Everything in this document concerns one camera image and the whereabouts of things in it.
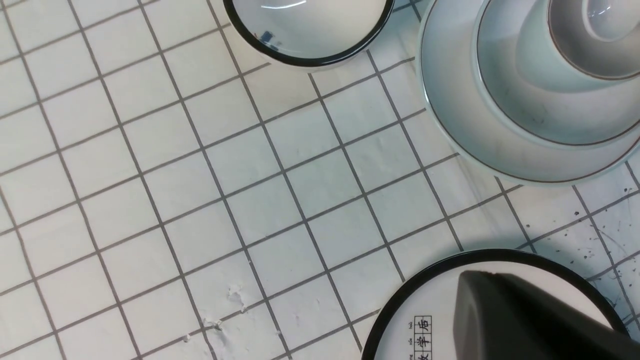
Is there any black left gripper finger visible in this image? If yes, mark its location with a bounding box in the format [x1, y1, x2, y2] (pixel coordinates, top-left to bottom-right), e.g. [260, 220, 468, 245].
[453, 271, 640, 360]

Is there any grey-rimmed white bowl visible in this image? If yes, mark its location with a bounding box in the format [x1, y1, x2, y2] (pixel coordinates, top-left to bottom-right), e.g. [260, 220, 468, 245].
[471, 0, 639, 148]

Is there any grey-rimmed white cup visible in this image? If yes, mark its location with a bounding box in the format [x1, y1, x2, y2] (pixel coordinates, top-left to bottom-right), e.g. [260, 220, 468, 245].
[516, 0, 640, 92]

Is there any black-rimmed illustrated plate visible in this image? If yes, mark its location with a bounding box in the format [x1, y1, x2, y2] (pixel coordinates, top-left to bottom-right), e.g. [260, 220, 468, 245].
[361, 248, 632, 360]

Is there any grey-rimmed white plate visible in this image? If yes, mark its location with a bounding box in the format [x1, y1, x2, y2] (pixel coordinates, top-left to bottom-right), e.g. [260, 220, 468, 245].
[416, 0, 639, 187]

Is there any black-rimmed white bowl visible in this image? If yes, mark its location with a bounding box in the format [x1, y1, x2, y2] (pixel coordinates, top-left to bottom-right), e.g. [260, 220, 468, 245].
[222, 0, 394, 73]

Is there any white checkered tablecloth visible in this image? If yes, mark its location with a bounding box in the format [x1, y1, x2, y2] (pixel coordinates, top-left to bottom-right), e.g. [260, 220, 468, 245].
[1, 0, 639, 360]

